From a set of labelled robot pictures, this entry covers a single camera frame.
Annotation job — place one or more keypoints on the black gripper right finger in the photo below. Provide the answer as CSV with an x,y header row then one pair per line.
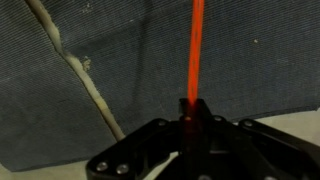
x,y
248,150

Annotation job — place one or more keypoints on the dark grey cloth mat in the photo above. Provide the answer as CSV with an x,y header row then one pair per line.
x,y
46,116

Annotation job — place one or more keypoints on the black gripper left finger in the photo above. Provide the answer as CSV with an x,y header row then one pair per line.
x,y
135,156

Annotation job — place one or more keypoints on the blue cloth mat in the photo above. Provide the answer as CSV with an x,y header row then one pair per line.
x,y
258,57

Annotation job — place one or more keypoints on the red plastic straw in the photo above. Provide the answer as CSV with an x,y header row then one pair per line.
x,y
195,49

